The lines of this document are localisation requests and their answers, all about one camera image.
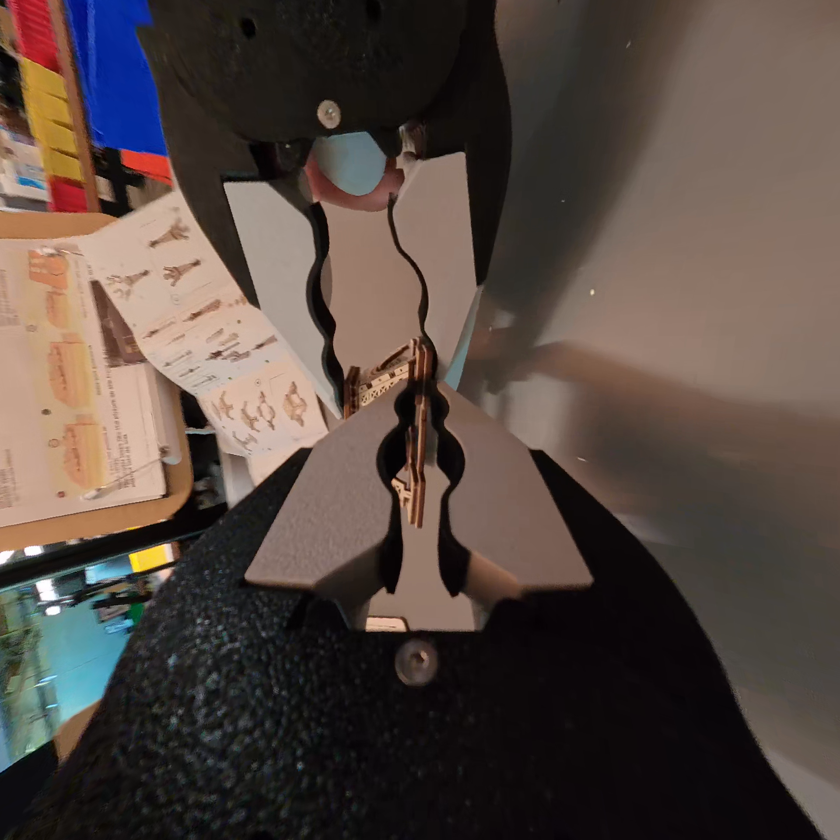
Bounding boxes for folded white instruction leaflet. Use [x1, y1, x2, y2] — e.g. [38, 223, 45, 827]
[77, 190, 330, 458]

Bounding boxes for black metal bar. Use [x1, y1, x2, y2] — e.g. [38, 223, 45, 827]
[0, 517, 221, 588]

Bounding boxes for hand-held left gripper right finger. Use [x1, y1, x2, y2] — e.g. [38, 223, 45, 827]
[423, 379, 595, 627]

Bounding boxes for person's right hand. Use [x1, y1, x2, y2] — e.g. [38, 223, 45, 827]
[303, 130, 406, 213]

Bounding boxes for dark brown card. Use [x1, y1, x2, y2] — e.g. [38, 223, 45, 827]
[87, 277, 150, 368]

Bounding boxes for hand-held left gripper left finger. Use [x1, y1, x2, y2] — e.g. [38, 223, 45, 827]
[245, 378, 420, 631]

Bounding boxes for white instruction page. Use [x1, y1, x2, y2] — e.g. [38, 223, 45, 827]
[0, 238, 169, 527]

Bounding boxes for wooden shelf post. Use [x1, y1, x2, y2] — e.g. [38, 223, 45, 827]
[47, 0, 101, 199]

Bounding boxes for grey desk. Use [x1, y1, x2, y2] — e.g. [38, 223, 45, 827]
[217, 0, 840, 840]

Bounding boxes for wooden tower base model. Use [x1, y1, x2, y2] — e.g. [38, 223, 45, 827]
[343, 336, 439, 530]

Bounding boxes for red storage bin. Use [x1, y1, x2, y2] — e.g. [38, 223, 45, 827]
[47, 176, 91, 212]

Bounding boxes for blue storage bin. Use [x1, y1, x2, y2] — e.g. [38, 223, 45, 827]
[64, 0, 173, 157]

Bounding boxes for orange storage bin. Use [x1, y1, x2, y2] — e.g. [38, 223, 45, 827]
[120, 148, 174, 186]

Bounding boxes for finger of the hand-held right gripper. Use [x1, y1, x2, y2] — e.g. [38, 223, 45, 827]
[387, 151, 484, 391]
[222, 180, 347, 419]

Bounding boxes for white printed box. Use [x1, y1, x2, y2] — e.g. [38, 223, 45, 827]
[0, 123, 52, 199]

